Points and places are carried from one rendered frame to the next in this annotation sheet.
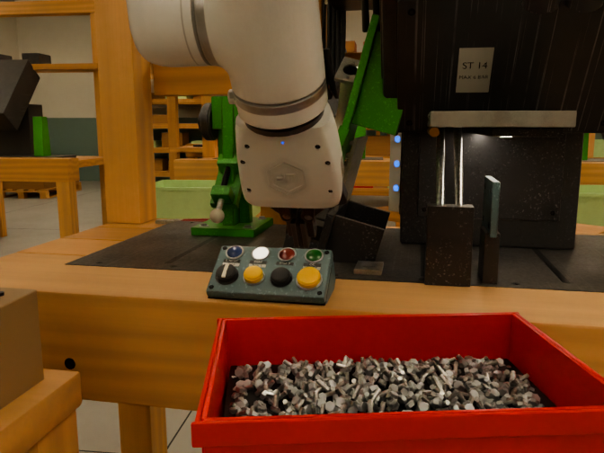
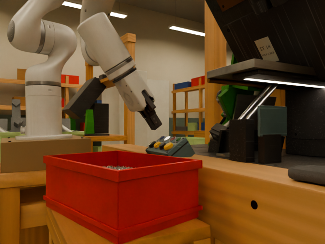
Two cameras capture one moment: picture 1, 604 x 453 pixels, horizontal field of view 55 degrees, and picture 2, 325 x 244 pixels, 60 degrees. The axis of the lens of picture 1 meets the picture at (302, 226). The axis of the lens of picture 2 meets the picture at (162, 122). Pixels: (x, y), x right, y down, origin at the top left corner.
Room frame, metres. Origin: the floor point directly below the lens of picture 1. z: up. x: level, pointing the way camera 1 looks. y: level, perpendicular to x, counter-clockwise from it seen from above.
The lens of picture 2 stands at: (0.14, -0.63, 0.99)
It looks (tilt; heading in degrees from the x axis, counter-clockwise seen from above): 1 degrees up; 50
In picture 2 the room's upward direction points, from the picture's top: straight up
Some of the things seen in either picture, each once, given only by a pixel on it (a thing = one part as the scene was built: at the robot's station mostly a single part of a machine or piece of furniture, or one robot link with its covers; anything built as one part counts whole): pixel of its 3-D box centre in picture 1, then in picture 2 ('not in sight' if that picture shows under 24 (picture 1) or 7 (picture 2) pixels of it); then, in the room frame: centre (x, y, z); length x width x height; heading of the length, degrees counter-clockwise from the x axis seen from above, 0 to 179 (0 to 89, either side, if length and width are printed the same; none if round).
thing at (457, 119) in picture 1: (482, 124); (285, 78); (0.86, -0.27, 1.11); 0.39 x 0.16 x 0.03; 169
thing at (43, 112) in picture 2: not in sight; (44, 112); (0.46, 0.43, 1.04); 0.19 x 0.19 x 0.18
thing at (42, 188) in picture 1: (39, 180); not in sight; (9.33, 4.26, 0.22); 1.20 x 0.81 x 0.44; 176
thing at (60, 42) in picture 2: not in sight; (51, 54); (0.49, 0.43, 1.25); 0.19 x 0.12 x 0.24; 5
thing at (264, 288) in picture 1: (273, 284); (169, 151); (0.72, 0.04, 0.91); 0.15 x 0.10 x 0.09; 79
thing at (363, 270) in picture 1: (368, 267); (227, 154); (0.83, -0.10, 0.90); 0.06 x 0.04 x 0.01; 168
